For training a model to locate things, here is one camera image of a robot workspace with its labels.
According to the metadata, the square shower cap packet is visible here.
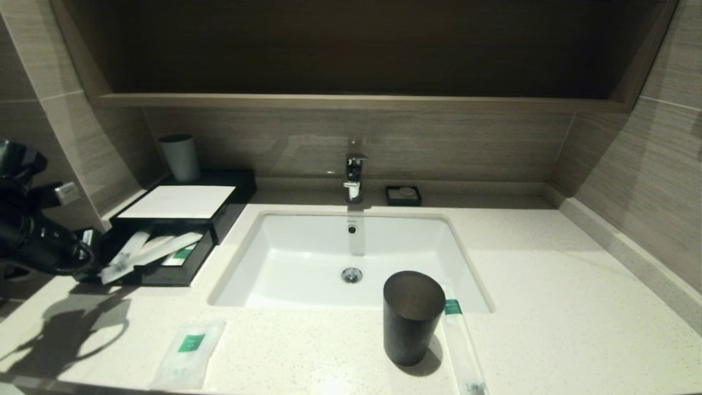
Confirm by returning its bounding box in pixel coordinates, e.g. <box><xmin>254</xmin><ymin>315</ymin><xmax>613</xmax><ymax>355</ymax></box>
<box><xmin>151</xmin><ymin>320</ymin><xmax>227</xmax><ymax>390</ymax></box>

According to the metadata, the long green label packet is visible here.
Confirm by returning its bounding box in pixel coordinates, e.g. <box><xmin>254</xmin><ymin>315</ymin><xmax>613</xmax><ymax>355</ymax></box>
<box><xmin>441</xmin><ymin>285</ymin><xmax>490</xmax><ymax>395</ymax></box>

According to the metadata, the dark tumbler cup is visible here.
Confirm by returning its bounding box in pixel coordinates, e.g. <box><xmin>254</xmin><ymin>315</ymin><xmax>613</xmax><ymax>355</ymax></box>
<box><xmin>383</xmin><ymin>270</ymin><xmax>446</xmax><ymax>367</ymax></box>

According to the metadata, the wooden wall shelf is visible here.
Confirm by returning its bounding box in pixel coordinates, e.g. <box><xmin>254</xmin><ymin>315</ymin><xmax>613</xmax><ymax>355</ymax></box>
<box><xmin>49</xmin><ymin>0</ymin><xmax>680</xmax><ymax>114</ymax></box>

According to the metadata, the chrome faucet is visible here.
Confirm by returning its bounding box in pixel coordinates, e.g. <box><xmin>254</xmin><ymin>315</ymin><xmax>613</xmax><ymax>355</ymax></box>
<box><xmin>343</xmin><ymin>139</ymin><xmax>369</xmax><ymax>205</ymax></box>

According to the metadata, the grey cup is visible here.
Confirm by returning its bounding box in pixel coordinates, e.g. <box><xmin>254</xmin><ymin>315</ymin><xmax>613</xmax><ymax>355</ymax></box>
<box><xmin>158</xmin><ymin>134</ymin><xmax>201</xmax><ymax>183</ymax></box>

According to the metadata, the long dental kit packet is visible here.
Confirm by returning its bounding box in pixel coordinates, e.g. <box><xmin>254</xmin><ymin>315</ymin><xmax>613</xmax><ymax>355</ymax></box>
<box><xmin>100</xmin><ymin>229</ymin><xmax>153</xmax><ymax>285</ymax></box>

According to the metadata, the black soap dish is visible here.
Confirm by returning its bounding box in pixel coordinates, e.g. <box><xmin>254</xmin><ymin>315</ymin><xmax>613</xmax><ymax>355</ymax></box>
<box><xmin>386</xmin><ymin>185</ymin><xmax>422</xmax><ymax>207</ymax></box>

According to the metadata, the black glossy drawer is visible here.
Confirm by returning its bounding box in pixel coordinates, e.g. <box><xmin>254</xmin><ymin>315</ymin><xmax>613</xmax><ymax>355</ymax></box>
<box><xmin>77</xmin><ymin>222</ymin><xmax>218</xmax><ymax>287</ymax></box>

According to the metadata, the black box white ribbed top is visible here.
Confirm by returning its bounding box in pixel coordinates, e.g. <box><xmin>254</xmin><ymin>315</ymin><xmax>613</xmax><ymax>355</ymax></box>
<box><xmin>110</xmin><ymin>168</ymin><xmax>257</xmax><ymax>246</ymax></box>

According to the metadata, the small green label packet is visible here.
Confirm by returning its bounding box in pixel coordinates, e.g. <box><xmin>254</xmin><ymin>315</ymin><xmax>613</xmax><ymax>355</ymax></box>
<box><xmin>162</xmin><ymin>245</ymin><xmax>197</xmax><ymax>267</ymax></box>

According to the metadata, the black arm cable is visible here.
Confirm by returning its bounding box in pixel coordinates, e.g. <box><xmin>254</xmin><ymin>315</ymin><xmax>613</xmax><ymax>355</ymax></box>
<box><xmin>52</xmin><ymin>241</ymin><xmax>98</xmax><ymax>277</ymax></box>

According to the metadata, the white sink basin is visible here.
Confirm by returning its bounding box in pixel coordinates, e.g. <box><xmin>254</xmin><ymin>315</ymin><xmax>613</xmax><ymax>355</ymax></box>
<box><xmin>208</xmin><ymin>211</ymin><xmax>494</xmax><ymax>314</ymax></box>

